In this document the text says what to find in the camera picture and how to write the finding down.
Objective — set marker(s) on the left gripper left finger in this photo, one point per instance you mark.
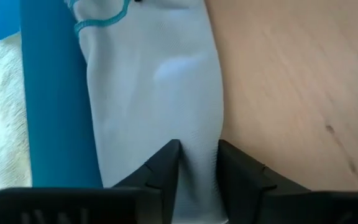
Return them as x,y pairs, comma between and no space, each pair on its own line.
120,202

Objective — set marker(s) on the light blue microfiber towel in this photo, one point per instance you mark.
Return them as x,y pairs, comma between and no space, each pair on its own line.
154,93

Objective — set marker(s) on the green microfiber towel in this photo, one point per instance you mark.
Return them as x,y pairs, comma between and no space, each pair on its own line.
5,124

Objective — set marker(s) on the blue plastic bin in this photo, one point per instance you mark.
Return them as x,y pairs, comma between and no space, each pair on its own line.
57,109

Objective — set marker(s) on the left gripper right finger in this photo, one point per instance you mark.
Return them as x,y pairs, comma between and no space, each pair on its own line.
275,205

